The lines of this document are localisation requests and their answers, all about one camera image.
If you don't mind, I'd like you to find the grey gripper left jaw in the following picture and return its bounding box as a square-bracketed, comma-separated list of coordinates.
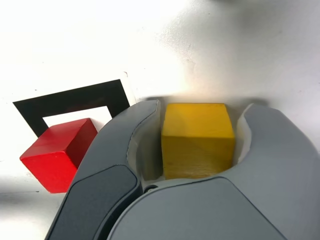
[45, 99, 162, 240]

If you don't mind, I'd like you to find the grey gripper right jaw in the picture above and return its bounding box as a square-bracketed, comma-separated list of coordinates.
[104, 102, 320, 240]

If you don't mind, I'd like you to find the red cube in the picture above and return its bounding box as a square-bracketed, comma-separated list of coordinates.
[19, 117, 99, 195]

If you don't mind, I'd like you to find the yellow cube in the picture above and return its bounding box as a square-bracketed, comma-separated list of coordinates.
[160, 102, 236, 180]

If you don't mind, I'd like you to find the black tape square outline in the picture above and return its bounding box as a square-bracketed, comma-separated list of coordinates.
[12, 79, 131, 139]

